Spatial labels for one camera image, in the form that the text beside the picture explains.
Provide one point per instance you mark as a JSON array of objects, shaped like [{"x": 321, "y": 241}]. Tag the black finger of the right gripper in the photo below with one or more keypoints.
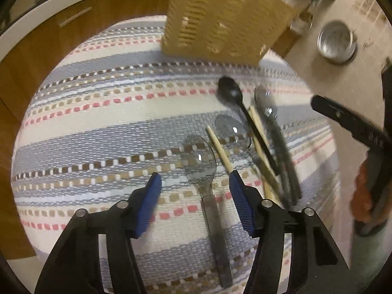
[{"x": 362, "y": 130}]

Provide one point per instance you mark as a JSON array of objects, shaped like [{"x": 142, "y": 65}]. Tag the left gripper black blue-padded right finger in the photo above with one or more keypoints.
[{"x": 316, "y": 263}]

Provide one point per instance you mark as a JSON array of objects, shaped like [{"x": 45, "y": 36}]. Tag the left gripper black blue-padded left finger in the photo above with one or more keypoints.
[{"x": 73, "y": 265}]

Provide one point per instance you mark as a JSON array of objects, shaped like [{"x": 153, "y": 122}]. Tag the wooden chopstick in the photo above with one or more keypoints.
[
  {"x": 221, "y": 152},
  {"x": 268, "y": 180},
  {"x": 256, "y": 119}
]

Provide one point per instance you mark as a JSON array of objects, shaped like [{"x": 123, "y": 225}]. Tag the clear plastic spoon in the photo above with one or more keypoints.
[
  {"x": 268, "y": 111},
  {"x": 229, "y": 127},
  {"x": 200, "y": 166}
]

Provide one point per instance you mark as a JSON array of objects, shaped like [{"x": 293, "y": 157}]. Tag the clear plastic spoon front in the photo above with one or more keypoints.
[{"x": 200, "y": 166}]

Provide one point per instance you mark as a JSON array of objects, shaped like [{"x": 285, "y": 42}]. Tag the black plastic spoon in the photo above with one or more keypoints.
[{"x": 230, "y": 91}]

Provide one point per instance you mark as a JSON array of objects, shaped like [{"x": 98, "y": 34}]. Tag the gloved orange hand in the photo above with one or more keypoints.
[{"x": 361, "y": 203}]

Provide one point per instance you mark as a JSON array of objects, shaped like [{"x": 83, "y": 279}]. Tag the round metal steamer tray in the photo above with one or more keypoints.
[{"x": 337, "y": 43}]

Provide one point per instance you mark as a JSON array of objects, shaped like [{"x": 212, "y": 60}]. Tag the striped woven placemat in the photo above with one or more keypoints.
[{"x": 116, "y": 109}]

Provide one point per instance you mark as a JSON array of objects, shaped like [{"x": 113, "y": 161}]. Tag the tan plastic utensil basket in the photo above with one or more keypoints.
[{"x": 230, "y": 31}]

